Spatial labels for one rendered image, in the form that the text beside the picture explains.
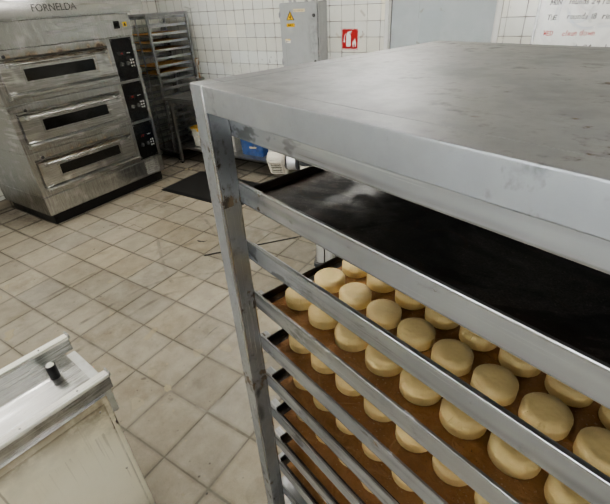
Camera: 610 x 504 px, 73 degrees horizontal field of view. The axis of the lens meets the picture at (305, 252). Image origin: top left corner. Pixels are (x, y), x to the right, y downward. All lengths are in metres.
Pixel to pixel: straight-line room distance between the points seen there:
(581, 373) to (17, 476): 1.47
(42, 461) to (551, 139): 1.52
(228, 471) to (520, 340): 2.00
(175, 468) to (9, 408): 0.93
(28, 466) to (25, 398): 0.23
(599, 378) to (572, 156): 0.14
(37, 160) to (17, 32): 1.10
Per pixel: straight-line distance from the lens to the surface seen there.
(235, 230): 0.57
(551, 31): 4.50
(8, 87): 4.68
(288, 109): 0.37
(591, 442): 0.53
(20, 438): 1.51
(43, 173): 4.83
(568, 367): 0.33
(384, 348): 0.44
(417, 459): 0.59
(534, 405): 0.53
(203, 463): 2.30
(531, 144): 0.27
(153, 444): 2.44
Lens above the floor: 1.90
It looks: 32 degrees down
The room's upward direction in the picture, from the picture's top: 4 degrees counter-clockwise
